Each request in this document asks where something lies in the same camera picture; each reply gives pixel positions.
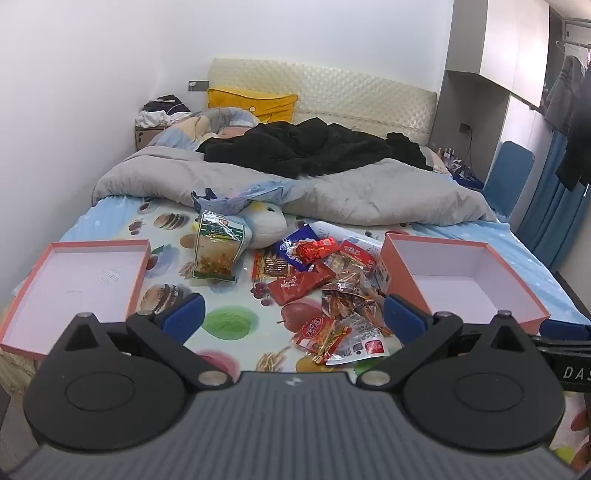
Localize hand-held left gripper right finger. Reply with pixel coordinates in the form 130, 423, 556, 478
355, 294, 532, 388

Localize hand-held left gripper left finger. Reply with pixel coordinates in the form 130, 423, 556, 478
59, 293, 234, 388

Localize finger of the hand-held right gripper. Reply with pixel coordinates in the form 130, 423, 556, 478
530, 319, 591, 356

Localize white packet red label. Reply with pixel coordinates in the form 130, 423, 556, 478
325, 314, 389, 366

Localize deep pink cardboard box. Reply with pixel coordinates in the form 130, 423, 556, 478
379, 232, 551, 335

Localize dark red packet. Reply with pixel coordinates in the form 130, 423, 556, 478
268, 265, 337, 306

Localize blue snack packet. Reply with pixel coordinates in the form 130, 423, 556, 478
276, 226, 319, 272

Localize clear packet brown snacks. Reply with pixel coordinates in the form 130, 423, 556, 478
323, 258, 372, 296

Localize silver brown foil packet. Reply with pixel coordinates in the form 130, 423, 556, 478
322, 284, 384, 324

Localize green snack bag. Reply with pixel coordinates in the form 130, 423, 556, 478
191, 210, 245, 283

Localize red white snack packet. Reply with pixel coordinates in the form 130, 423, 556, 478
339, 240, 379, 274

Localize red gold snack packet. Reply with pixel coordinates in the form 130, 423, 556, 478
293, 316, 354, 365

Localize shiny red small packet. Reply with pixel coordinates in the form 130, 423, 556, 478
295, 237, 338, 265

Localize shallow pink box lid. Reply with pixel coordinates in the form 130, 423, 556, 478
0, 239, 152, 358

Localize white spray bottle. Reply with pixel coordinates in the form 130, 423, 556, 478
308, 222, 384, 247

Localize white blue plush toy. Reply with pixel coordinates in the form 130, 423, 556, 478
191, 187, 288, 250

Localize blue curtain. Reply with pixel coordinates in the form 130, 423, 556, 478
515, 129, 591, 273

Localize grey duvet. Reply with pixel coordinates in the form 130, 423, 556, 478
91, 148, 497, 227

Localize blue tray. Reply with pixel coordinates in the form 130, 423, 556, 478
450, 168, 485, 191

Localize blue chair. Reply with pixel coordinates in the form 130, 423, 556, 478
482, 141, 535, 217

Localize black garment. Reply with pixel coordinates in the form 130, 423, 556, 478
385, 132, 435, 171

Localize hanging black coat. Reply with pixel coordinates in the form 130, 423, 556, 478
556, 60, 591, 192

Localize brown cardboard box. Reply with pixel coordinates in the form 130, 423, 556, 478
134, 124, 168, 151

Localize cartoon print pillow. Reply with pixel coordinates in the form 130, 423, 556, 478
147, 107, 260, 153

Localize black blanket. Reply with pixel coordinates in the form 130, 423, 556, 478
196, 117, 393, 178

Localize pile of clothes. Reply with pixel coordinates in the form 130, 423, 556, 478
141, 95, 191, 129

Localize yellow pillow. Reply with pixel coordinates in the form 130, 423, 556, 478
207, 88, 298, 124

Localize hanging grey jacket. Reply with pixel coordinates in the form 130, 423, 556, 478
544, 55, 587, 134

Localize cream quilted headboard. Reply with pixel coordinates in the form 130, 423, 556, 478
208, 58, 438, 148

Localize metal clothes rail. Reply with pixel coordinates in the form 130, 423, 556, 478
556, 4, 591, 47

